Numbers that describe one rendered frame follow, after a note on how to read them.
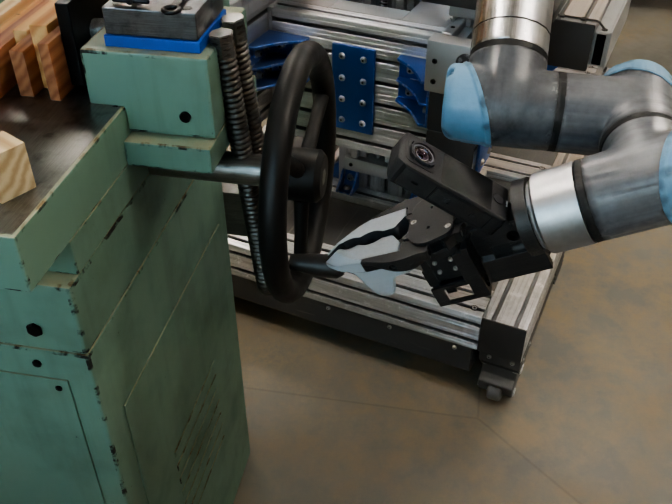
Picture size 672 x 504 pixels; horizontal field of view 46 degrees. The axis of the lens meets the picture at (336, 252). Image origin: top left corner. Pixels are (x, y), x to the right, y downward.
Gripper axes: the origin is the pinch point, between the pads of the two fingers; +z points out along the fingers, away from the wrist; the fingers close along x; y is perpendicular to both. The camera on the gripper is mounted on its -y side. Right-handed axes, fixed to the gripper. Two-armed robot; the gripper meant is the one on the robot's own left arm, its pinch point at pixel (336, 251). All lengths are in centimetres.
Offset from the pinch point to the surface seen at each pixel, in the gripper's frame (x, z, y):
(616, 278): 97, -4, 101
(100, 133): 1.9, 16.2, -20.1
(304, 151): 11.8, 3.6, -5.7
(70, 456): -13.0, 37.3, 8.3
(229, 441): 18, 51, 46
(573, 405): 52, 5, 93
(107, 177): 0.8, 18.1, -16.0
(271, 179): -0.4, 1.2, -10.3
